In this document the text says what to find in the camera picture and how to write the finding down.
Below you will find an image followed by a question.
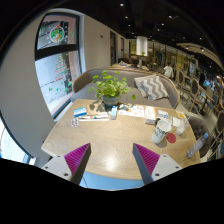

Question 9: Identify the dark grey tufted armchair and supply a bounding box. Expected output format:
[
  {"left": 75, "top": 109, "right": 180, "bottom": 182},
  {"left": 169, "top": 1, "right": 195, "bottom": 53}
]
[{"left": 187, "top": 115, "right": 213, "bottom": 158}]

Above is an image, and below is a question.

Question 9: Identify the printed menu booklet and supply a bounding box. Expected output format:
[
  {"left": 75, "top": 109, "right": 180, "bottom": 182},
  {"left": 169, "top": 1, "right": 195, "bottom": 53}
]
[{"left": 118, "top": 104, "right": 157, "bottom": 121}]

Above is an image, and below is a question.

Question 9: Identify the grey curved sofa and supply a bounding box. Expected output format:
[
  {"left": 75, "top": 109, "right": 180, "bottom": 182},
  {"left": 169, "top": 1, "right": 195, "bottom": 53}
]
[{"left": 70, "top": 67, "right": 181, "bottom": 110}]

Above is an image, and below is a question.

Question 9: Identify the person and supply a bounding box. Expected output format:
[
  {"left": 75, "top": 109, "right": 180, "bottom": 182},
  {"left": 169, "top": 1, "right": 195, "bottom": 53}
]
[
  {"left": 163, "top": 61, "right": 175, "bottom": 80},
  {"left": 128, "top": 55, "right": 141, "bottom": 68}
]

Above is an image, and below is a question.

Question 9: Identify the flat round red coaster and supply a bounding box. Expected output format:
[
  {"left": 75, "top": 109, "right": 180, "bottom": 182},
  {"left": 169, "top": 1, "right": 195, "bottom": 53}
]
[{"left": 166, "top": 132, "right": 177, "bottom": 144}]

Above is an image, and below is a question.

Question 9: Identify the group of dining chairs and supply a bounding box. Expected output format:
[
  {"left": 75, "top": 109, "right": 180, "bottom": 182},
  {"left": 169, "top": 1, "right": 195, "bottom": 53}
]
[{"left": 174, "top": 68, "right": 224, "bottom": 148}]

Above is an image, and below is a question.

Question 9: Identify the grey white chevron cushion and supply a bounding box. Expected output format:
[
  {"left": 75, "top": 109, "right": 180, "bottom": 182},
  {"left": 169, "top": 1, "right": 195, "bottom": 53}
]
[{"left": 133, "top": 74, "right": 170, "bottom": 101}]

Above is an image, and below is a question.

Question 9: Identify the food picture window poster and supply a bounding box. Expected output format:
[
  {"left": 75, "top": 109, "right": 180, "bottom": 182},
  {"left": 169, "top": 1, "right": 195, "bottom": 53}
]
[{"left": 36, "top": 13, "right": 80, "bottom": 51}]

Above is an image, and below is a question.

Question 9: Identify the white mug with black lettering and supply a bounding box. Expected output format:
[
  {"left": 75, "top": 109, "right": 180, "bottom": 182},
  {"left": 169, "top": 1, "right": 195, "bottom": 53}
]
[{"left": 152, "top": 118, "right": 173, "bottom": 145}]

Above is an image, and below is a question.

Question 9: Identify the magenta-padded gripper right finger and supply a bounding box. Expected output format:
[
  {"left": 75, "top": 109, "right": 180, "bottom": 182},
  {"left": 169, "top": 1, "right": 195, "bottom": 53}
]
[{"left": 132, "top": 143, "right": 184, "bottom": 186}]

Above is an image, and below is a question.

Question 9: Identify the small light blue box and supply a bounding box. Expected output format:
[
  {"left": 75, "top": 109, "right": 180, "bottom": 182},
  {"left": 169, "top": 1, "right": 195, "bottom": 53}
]
[{"left": 110, "top": 105, "right": 119, "bottom": 121}]

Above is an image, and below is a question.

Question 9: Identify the group of ceiling spotlights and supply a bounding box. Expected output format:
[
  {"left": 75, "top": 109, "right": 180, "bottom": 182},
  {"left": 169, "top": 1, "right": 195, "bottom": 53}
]
[{"left": 118, "top": 2, "right": 208, "bottom": 53}]

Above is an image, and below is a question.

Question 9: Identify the small wooden stand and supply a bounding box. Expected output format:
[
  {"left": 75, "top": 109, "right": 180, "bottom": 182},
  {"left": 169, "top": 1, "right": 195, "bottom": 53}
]
[{"left": 87, "top": 101, "right": 106, "bottom": 116}]

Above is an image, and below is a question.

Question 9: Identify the green potted plant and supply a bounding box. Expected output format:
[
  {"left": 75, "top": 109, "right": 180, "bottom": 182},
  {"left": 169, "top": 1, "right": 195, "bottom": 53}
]
[{"left": 88, "top": 70, "right": 137, "bottom": 110}]

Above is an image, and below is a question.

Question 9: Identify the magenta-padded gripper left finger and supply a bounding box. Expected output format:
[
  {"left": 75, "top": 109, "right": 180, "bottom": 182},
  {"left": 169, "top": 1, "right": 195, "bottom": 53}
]
[{"left": 41, "top": 142, "right": 92, "bottom": 186}]

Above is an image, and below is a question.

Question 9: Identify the blue white card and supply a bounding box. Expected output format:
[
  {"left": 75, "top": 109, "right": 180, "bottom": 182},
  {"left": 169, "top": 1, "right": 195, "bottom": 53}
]
[{"left": 73, "top": 107, "right": 88, "bottom": 118}]

